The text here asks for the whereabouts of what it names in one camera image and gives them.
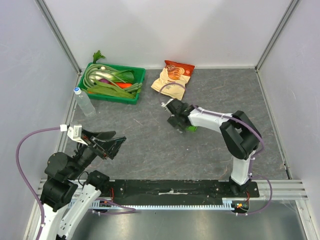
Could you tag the purple onion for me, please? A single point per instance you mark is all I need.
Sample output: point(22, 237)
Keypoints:
point(103, 80)

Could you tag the orange carrot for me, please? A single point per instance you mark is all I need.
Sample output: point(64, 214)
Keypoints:
point(123, 85)

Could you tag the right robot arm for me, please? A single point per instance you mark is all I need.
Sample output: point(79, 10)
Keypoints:
point(241, 137)

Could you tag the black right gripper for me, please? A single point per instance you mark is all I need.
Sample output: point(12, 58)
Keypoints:
point(175, 120)

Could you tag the red and cream snack bag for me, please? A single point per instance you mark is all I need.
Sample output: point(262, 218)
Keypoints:
point(173, 79)

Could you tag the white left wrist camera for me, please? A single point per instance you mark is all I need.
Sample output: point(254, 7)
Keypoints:
point(74, 132)

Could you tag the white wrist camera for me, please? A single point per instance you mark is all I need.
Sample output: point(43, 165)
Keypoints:
point(74, 132)
point(164, 105)

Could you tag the green paper box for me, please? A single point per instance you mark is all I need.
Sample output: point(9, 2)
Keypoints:
point(191, 128)

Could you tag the clear plastic water bottle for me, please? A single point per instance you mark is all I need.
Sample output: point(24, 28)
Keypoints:
point(84, 102)

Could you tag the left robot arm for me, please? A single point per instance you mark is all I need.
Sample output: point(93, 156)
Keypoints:
point(58, 220)

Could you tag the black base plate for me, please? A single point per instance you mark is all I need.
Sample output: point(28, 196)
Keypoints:
point(175, 192)

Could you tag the light blue cable duct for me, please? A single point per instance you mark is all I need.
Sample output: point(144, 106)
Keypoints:
point(226, 205)

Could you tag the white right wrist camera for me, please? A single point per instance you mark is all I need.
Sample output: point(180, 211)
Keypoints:
point(164, 105)

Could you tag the celery leaf sprig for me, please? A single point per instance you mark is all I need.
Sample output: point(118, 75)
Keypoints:
point(97, 56)

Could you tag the green leafy vegetable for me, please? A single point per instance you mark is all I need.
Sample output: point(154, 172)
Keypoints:
point(110, 91)

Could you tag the green long beans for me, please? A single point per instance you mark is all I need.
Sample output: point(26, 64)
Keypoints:
point(90, 74)

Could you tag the bok choy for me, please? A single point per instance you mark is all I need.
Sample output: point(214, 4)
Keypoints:
point(125, 76)

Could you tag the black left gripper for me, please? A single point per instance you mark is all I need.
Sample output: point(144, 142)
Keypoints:
point(96, 144)

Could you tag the green asparagus bunch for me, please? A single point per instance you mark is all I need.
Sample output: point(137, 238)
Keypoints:
point(133, 88)

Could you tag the green plastic crate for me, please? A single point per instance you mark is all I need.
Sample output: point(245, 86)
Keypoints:
point(139, 76)

